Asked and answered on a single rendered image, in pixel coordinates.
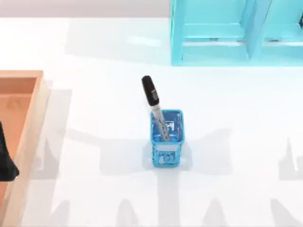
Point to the black and grey marker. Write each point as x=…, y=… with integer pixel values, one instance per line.
x=151, y=94

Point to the blue mesh pen holder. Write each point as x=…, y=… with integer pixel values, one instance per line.
x=165, y=153

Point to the light blue rack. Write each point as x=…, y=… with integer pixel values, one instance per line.
x=213, y=30

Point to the shallow salmon-coloured box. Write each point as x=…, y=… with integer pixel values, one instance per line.
x=23, y=106

